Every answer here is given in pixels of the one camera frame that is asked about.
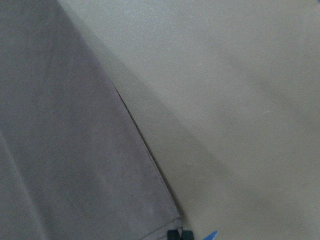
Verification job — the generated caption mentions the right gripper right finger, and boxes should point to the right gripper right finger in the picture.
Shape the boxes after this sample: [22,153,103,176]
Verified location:
[181,230,194,240]

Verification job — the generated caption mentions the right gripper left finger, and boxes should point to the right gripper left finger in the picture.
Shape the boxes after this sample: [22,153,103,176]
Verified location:
[166,229,181,240]

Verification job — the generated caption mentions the brown t-shirt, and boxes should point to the brown t-shirt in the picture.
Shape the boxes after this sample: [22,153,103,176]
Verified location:
[0,0,182,240]

